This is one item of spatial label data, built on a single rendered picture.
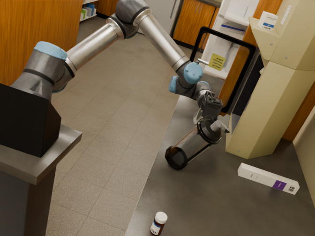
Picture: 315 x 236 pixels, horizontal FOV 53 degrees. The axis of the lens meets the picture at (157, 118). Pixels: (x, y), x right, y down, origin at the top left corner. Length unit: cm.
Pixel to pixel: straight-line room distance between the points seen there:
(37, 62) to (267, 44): 87
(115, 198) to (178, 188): 127
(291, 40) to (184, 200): 74
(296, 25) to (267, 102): 33
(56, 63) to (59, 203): 132
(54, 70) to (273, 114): 93
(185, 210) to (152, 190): 14
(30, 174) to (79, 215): 118
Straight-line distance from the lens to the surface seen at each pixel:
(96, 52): 138
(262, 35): 134
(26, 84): 114
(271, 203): 137
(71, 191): 241
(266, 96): 142
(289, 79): 140
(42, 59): 118
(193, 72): 123
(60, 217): 224
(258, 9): 170
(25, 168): 114
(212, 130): 114
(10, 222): 145
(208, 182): 129
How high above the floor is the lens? 170
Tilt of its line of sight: 29 degrees down
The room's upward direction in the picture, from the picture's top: 18 degrees clockwise
